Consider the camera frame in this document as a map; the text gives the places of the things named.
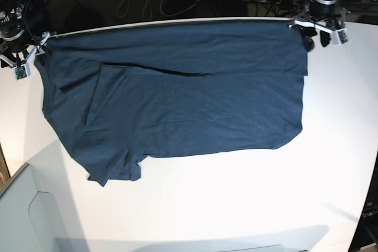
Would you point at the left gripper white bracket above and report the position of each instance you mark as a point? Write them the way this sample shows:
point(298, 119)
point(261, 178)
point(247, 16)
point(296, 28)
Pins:
point(324, 18)

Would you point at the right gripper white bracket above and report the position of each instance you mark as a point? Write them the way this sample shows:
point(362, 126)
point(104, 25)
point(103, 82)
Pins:
point(18, 55)

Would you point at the dark blue T-shirt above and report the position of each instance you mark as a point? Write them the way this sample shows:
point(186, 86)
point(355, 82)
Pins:
point(166, 91)

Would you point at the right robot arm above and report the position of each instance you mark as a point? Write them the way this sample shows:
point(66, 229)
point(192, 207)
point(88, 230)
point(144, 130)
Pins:
point(26, 16)

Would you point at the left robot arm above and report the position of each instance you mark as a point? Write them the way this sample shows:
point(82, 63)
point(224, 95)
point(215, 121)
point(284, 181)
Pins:
point(326, 18)

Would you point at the grey plastic bin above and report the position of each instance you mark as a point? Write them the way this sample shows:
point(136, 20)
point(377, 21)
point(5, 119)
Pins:
point(31, 219)

